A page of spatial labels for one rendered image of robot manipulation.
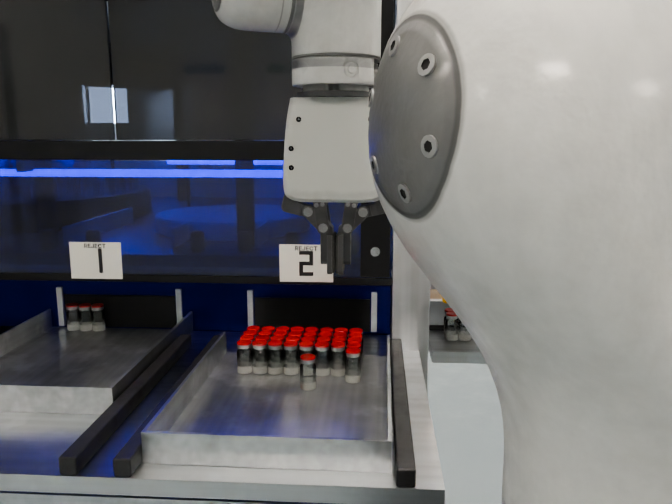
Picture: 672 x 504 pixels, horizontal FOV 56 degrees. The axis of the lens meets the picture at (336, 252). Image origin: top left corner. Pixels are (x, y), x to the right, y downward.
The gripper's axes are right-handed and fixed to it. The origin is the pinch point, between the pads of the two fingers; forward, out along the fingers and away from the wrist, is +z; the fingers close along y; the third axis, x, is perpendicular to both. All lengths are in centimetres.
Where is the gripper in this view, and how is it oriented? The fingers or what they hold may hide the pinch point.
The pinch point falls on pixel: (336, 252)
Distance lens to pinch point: 62.9
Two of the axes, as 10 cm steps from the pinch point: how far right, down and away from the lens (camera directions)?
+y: -10.0, -0.1, 0.6
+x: -0.7, 1.9, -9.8
